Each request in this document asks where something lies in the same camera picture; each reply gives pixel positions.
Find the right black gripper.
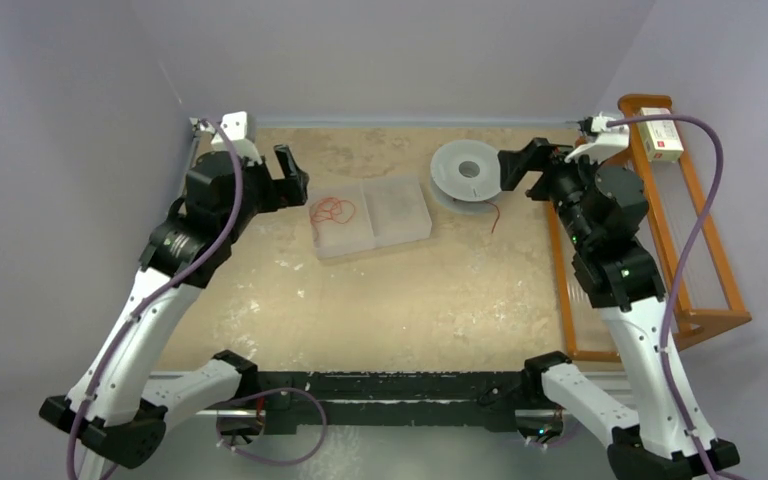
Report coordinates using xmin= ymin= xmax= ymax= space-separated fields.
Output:
xmin=497 ymin=137 xmax=607 ymax=247

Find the orange wire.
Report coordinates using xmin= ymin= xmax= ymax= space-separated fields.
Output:
xmin=309 ymin=196 xmax=357 ymax=245

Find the grey plastic cable spool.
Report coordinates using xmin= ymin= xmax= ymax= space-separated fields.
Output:
xmin=430 ymin=139 xmax=501 ymax=215

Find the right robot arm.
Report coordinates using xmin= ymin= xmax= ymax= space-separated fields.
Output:
xmin=497 ymin=138 xmax=740 ymax=479

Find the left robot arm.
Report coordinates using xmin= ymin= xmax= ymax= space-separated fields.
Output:
xmin=39 ymin=145 xmax=309 ymax=469

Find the translucent plastic divided tray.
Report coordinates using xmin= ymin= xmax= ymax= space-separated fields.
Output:
xmin=306 ymin=175 xmax=432 ymax=259

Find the white box red label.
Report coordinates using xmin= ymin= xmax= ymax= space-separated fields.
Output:
xmin=637 ymin=120 xmax=684 ymax=163

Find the orange wooden rack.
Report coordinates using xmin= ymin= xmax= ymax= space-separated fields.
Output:
xmin=546 ymin=127 xmax=752 ymax=362

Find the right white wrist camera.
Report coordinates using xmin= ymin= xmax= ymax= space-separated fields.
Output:
xmin=564 ymin=113 xmax=630 ymax=165

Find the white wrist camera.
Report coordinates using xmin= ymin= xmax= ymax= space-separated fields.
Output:
xmin=564 ymin=113 xmax=630 ymax=165
xmin=220 ymin=111 xmax=262 ymax=165

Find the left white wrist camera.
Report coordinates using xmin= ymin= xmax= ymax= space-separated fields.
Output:
xmin=220 ymin=111 xmax=262 ymax=165

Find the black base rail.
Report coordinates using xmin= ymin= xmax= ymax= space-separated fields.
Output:
xmin=219 ymin=371 xmax=565 ymax=438

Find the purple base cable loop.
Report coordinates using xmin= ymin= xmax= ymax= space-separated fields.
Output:
xmin=216 ymin=387 xmax=328 ymax=468

